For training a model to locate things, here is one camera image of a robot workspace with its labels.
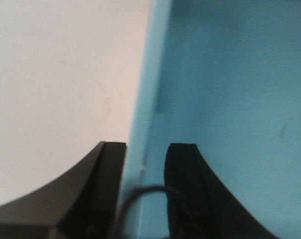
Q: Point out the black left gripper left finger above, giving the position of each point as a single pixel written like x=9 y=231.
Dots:
x=79 y=204

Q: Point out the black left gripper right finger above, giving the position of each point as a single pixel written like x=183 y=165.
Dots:
x=215 y=210

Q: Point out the light blue plastic box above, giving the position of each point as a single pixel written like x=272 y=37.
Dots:
x=225 y=75

